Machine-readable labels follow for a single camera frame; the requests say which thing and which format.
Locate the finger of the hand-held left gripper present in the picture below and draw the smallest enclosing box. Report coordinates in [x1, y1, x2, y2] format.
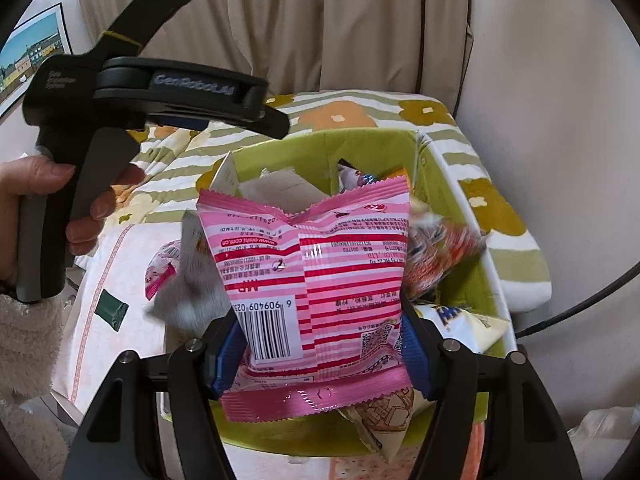
[145, 95, 291, 138]

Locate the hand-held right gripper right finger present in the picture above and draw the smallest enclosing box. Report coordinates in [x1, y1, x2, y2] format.
[400, 300, 583, 480]

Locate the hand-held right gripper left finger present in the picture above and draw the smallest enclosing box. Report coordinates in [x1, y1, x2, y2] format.
[62, 317, 251, 480]

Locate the grey white snack packet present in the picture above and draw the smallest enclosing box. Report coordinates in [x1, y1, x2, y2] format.
[145, 210, 236, 346]

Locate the pink striped snack packet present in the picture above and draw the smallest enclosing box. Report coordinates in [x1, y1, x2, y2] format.
[195, 176, 416, 423]

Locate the green cardboard box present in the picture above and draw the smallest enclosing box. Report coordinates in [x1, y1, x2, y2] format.
[160, 127, 518, 463]

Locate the person's left forearm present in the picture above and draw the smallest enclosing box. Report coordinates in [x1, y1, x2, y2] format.
[0, 285, 76, 480]

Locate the person's left hand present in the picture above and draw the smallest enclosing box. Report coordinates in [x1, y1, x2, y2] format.
[0, 155, 148, 286]

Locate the cream packet blue lettering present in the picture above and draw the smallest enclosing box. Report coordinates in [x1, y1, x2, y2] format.
[415, 300, 511, 356]

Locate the white printed packet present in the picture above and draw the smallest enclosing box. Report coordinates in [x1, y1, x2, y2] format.
[212, 152, 241, 196]

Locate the cream cracker print packet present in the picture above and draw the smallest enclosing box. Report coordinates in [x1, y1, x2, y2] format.
[340, 385, 436, 463]

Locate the translucent wrapped snack bar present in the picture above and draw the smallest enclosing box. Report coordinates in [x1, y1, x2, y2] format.
[237, 169, 331, 211]

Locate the orange sticks snack packet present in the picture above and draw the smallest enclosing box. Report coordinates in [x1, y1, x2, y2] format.
[402, 210, 488, 301]

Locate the beige curtain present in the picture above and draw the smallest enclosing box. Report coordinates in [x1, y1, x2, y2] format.
[75, 0, 476, 106]

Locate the small pink white packet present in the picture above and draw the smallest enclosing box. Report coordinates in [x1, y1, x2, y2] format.
[144, 240, 183, 301]

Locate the white packet colourful print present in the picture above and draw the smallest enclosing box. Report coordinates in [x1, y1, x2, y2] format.
[337, 157, 408, 193]

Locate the floral striped blanket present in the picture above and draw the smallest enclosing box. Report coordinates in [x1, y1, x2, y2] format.
[100, 89, 553, 321]

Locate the dark green snack packet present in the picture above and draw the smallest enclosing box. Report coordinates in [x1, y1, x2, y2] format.
[95, 290, 130, 332]

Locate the pink patterned tablecloth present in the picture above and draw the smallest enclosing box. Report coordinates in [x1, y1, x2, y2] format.
[52, 220, 491, 480]

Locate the white plastic bag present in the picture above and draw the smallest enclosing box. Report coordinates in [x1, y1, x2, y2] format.
[565, 405, 640, 480]

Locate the framed wall picture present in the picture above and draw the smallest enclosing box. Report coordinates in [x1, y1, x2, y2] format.
[0, 2, 76, 118]

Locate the black cable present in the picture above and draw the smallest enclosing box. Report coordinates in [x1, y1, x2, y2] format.
[515, 230, 640, 338]

